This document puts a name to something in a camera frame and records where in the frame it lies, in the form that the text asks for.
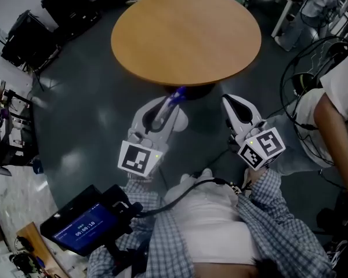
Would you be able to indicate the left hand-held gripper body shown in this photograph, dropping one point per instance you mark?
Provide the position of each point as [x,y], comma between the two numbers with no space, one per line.
[136,158]

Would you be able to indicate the black equipment case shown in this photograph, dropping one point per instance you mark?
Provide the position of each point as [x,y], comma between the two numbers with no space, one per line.
[26,42]
[69,7]

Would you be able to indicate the person's torso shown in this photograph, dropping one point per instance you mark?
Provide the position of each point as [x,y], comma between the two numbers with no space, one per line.
[214,224]

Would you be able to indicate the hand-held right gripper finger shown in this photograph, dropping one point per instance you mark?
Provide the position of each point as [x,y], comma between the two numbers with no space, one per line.
[255,116]
[231,119]

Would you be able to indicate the person's right forearm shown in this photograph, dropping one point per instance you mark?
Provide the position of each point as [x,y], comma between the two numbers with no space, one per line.
[272,219]

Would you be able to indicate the person's left white shoe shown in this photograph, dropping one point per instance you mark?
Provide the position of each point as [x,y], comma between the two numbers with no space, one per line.
[185,179]

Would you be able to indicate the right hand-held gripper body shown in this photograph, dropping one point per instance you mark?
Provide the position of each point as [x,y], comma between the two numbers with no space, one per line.
[264,146]

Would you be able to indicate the black chest mount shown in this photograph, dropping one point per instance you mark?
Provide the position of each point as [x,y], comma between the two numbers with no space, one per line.
[119,198]

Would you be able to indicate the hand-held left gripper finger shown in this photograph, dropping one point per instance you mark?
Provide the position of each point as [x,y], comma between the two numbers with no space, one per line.
[168,127]
[140,113]

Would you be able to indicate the round wooden table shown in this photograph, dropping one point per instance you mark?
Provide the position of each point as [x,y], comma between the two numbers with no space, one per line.
[185,33]

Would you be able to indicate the person's white shoe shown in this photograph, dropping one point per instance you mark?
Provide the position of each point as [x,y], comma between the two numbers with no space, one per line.
[185,179]
[207,172]

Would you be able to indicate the black metal rack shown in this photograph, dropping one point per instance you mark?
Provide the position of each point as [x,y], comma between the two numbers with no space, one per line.
[14,132]

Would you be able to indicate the wooden workbench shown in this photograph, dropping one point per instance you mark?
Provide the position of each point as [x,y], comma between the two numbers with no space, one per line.
[37,242]

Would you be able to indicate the person's left forearm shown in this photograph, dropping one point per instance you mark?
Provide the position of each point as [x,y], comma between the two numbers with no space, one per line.
[140,190]

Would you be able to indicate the black tablet screen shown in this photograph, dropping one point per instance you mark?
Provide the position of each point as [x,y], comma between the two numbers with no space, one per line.
[84,227]

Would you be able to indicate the person's right white shoe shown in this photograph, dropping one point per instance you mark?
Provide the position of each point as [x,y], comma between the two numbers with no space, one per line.
[207,172]

